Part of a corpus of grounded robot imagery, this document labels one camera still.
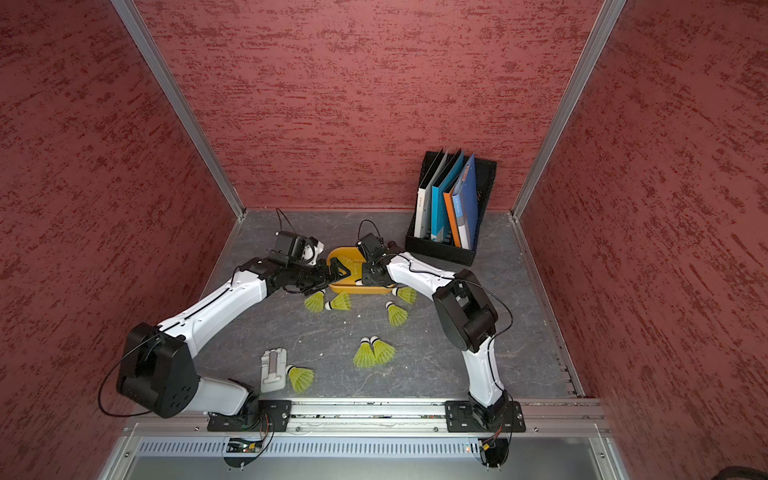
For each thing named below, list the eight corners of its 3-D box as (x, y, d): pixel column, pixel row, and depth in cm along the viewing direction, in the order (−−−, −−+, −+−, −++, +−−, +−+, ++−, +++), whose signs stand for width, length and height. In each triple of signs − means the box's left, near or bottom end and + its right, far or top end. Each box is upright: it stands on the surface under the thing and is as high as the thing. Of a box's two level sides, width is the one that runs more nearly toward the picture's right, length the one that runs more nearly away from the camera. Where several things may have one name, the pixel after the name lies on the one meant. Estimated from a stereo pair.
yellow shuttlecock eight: (392, 329, 91) (392, 325, 89) (381, 308, 96) (380, 304, 94) (409, 320, 93) (409, 317, 91) (397, 300, 98) (397, 296, 96)
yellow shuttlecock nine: (353, 368, 84) (352, 365, 82) (355, 339, 89) (354, 336, 87) (375, 368, 84) (374, 365, 82) (376, 339, 89) (376, 336, 87)
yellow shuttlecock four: (326, 310, 94) (324, 305, 91) (328, 296, 97) (326, 291, 94) (350, 310, 94) (349, 305, 91) (352, 296, 97) (351, 291, 94)
